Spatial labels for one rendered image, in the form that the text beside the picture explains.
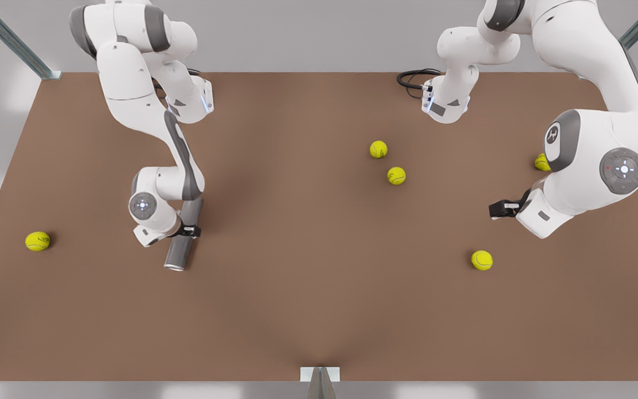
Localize grey tennis ball tube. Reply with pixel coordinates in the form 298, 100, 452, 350
164, 198, 204, 272

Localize black cable loop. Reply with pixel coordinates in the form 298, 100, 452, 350
397, 69, 445, 101

